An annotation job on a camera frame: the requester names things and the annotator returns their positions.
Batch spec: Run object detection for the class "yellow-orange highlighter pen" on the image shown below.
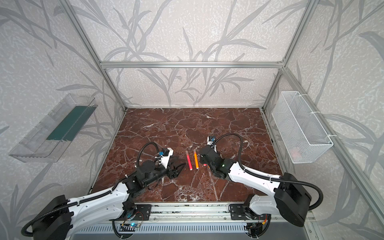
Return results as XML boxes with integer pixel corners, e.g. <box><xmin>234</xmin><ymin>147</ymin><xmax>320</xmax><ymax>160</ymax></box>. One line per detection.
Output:
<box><xmin>193</xmin><ymin>149</ymin><xmax>200</xmax><ymax>170</ymax></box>

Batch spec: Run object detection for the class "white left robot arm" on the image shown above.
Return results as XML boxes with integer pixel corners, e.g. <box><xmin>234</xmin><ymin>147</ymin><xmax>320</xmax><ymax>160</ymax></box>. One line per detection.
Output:
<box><xmin>21</xmin><ymin>161</ymin><xmax>185</xmax><ymax>240</ymax></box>

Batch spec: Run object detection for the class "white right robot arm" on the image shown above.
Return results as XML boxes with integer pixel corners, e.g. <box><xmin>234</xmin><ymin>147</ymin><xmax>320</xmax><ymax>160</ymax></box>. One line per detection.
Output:
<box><xmin>199</xmin><ymin>146</ymin><xmax>312</xmax><ymax>227</ymax></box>

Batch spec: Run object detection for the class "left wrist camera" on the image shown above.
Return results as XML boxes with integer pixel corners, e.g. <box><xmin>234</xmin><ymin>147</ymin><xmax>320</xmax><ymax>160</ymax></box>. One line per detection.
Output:
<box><xmin>159</xmin><ymin>148</ymin><xmax>174</xmax><ymax>169</ymax></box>

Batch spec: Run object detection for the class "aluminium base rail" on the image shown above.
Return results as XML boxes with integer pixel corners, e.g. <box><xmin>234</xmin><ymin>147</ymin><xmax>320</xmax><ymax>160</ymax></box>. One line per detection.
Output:
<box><xmin>76</xmin><ymin>202</ymin><xmax>311</xmax><ymax>239</ymax></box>

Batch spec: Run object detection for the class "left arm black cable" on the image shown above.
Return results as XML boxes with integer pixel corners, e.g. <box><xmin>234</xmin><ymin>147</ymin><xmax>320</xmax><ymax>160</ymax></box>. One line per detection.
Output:
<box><xmin>20</xmin><ymin>141</ymin><xmax>161</xmax><ymax>238</ymax></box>

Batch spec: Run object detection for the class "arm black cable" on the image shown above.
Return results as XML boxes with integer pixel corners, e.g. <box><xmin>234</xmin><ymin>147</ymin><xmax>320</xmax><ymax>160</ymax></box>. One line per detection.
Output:
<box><xmin>20</xmin><ymin>141</ymin><xmax>161</xmax><ymax>238</ymax></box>
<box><xmin>214</xmin><ymin>132</ymin><xmax>324</xmax><ymax>211</ymax></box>

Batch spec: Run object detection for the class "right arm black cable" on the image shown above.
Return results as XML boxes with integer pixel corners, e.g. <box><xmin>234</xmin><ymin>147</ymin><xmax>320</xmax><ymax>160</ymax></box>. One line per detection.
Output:
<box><xmin>214</xmin><ymin>132</ymin><xmax>324</xmax><ymax>211</ymax></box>

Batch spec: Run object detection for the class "white wire mesh basket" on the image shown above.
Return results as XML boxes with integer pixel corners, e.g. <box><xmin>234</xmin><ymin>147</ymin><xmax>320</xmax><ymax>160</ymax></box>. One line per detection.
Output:
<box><xmin>272</xmin><ymin>91</ymin><xmax>334</xmax><ymax>164</ymax></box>

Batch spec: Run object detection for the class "clear plastic wall tray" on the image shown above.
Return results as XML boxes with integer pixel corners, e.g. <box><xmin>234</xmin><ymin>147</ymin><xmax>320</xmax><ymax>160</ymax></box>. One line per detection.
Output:
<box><xmin>9</xmin><ymin>94</ymin><xmax>98</xmax><ymax>163</ymax></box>

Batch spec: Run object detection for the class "aluminium cage frame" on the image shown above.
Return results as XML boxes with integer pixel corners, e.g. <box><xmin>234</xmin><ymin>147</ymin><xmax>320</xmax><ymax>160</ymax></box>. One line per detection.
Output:
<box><xmin>59</xmin><ymin>1</ymin><xmax>384</xmax><ymax>224</ymax></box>

